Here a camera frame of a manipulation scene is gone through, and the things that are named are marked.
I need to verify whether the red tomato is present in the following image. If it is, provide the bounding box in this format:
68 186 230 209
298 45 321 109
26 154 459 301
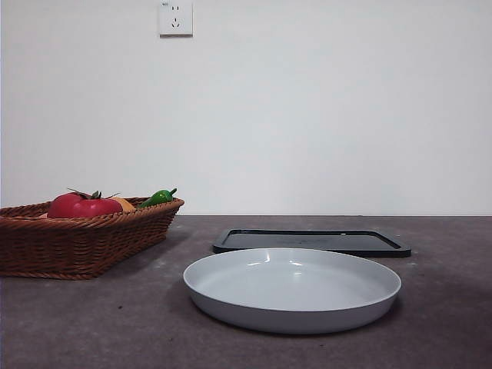
46 188 124 220

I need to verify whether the black rectangular tray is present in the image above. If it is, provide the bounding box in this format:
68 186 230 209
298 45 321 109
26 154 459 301
212 228 412 258

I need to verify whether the green pepper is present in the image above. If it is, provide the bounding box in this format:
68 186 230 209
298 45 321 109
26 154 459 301
136 188 178 209

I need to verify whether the white round plate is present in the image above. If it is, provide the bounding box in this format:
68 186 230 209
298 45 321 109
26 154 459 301
182 247 403 334

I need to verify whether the orange round fruit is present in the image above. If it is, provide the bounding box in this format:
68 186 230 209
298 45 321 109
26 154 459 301
111 196 137 213

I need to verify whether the brown wicker basket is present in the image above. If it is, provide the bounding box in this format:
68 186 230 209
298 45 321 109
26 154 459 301
0 196 185 281

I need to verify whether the white wall socket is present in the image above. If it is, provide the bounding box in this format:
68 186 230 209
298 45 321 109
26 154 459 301
159 0 194 38

